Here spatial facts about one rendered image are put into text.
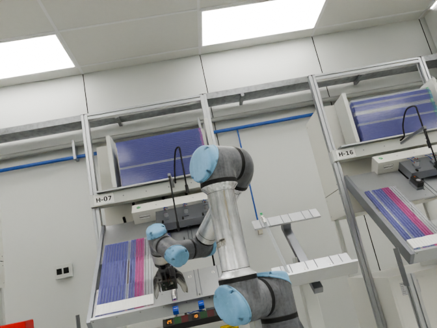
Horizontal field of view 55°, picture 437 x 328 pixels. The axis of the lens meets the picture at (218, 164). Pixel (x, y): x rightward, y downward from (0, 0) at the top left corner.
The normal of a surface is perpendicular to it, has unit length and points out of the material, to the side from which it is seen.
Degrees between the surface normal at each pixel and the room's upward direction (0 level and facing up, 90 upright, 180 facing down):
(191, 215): 43
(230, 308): 97
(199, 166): 82
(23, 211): 90
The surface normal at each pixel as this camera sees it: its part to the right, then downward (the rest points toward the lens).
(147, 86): 0.03, -0.26
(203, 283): -0.12, -0.88
